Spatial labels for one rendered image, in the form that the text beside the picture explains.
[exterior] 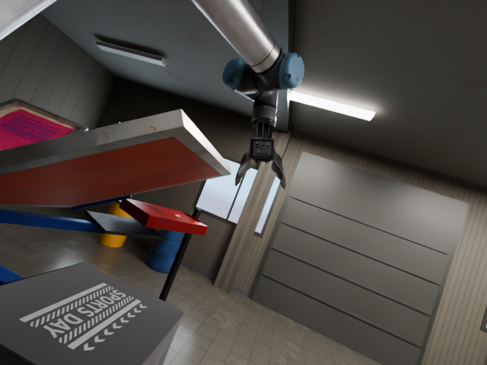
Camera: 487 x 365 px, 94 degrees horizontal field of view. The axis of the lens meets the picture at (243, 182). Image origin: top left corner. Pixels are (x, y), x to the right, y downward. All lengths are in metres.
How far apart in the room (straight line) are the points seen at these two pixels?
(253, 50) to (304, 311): 3.92
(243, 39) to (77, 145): 0.39
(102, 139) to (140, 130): 0.08
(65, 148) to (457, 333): 4.82
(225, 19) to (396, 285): 4.14
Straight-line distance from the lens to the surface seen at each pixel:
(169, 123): 0.48
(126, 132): 0.52
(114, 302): 0.99
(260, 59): 0.55
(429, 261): 4.44
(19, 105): 2.92
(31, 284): 1.03
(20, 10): 0.52
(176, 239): 3.71
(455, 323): 4.79
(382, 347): 4.50
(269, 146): 0.66
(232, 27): 0.51
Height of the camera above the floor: 1.43
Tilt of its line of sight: 5 degrees up
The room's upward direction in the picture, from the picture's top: 21 degrees clockwise
